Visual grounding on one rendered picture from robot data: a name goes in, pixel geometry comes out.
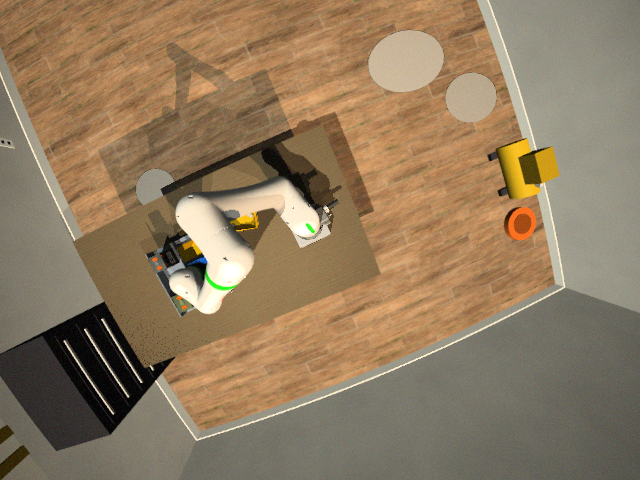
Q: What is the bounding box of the grey shelf rack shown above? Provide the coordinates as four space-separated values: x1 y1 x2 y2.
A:
145 235 204 317

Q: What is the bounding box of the yellow bin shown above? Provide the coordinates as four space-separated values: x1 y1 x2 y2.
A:
230 212 259 231

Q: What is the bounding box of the dark grey tool case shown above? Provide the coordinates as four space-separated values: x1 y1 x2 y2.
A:
148 249 179 274

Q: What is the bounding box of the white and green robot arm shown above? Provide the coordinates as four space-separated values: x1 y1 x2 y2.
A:
169 176 339 314

